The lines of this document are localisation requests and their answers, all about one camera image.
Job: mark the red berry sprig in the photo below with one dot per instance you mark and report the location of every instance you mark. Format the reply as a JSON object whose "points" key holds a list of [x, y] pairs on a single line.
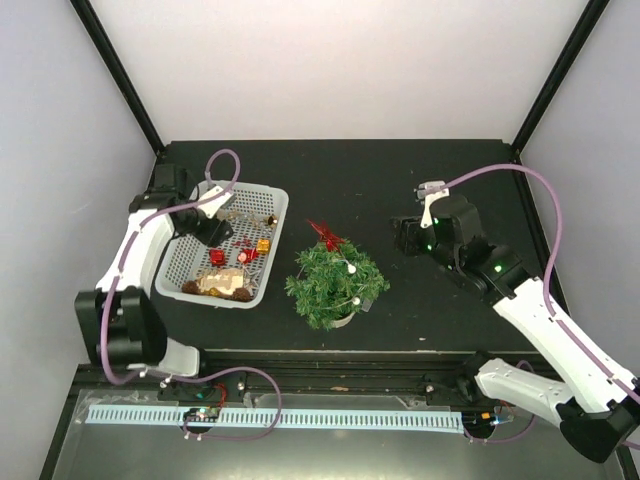
{"points": [[245, 243]]}

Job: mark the red star ornament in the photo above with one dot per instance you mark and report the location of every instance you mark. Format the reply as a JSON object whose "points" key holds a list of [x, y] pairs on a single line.
{"points": [[331, 241]]}

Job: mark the silver star ornament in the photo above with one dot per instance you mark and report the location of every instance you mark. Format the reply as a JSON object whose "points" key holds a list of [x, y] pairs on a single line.
{"points": [[251, 279]]}

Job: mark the black frame post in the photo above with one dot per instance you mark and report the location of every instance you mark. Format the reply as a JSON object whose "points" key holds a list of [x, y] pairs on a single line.
{"points": [[573, 46], [94, 28]]}

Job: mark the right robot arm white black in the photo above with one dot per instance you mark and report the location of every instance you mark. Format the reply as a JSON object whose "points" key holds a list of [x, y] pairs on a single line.
{"points": [[595, 401]]}

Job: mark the silver gold berry sprig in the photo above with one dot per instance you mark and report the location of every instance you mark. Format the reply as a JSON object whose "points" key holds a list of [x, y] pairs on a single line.
{"points": [[235, 215]]}

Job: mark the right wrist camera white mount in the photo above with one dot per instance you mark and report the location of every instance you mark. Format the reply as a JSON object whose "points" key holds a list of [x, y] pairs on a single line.
{"points": [[426, 194]]}

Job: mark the fairy light string white bulbs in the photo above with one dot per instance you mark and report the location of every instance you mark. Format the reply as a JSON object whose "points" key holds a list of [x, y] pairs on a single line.
{"points": [[329, 282]]}

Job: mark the gold gift ornament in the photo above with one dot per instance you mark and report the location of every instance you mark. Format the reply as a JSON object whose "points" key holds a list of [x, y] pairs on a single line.
{"points": [[263, 246]]}

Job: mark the santa claus ornament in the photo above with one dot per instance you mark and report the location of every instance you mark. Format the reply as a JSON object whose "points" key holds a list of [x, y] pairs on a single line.
{"points": [[247, 255]]}

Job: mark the black frame post left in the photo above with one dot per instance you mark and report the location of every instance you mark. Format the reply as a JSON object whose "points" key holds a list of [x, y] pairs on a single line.
{"points": [[94, 28]]}

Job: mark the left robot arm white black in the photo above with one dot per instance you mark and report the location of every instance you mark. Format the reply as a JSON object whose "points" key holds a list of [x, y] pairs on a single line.
{"points": [[121, 329]]}

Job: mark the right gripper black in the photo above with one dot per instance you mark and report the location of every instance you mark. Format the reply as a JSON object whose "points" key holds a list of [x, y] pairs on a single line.
{"points": [[404, 234]]}

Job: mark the brown pine cone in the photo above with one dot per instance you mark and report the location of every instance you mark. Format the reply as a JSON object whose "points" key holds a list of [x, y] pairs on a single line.
{"points": [[241, 295], [190, 287]]}

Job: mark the small green christmas tree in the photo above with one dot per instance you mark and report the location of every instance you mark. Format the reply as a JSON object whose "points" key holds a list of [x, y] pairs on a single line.
{"points": [[348, 249]]}

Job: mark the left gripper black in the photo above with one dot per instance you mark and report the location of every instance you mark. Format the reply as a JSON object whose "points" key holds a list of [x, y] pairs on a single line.
{"points": [[213, 235]]}

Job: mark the clear battery box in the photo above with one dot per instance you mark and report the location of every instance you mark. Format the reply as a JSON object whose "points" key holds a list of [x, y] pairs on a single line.
{"points": [[366, 304]]}

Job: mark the black frame post right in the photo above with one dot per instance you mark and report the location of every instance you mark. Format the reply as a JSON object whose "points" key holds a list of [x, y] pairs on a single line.
{"points": [[573, 46]]}

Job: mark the brown pine cone back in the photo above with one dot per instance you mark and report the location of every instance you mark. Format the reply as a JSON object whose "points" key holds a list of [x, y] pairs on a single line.
{"points": [[190, 287]]}

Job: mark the white tree pot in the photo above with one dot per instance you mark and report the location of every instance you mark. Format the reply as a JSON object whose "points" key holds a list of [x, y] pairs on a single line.
{"points": [[339, 323]]}

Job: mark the light blue slotted cable duct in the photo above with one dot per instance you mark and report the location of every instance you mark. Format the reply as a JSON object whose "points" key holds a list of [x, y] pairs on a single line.
{"points": [[264, 418]]}

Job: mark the red gift box ornament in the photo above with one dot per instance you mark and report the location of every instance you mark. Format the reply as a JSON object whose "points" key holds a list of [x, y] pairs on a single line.
{"points": [[217, 257]]}

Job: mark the wooden tree slice ornament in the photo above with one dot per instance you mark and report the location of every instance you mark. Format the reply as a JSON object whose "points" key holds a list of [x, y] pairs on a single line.
{"points": [[220, 282]]}

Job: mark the white plastic perforated basket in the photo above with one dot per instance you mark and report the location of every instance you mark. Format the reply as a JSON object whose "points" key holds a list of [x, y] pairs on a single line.
{"points": [[186, 258]]}

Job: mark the brown pine cone front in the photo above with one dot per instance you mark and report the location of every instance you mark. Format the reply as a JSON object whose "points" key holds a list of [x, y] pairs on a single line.
{"points": [[241, 295]]}

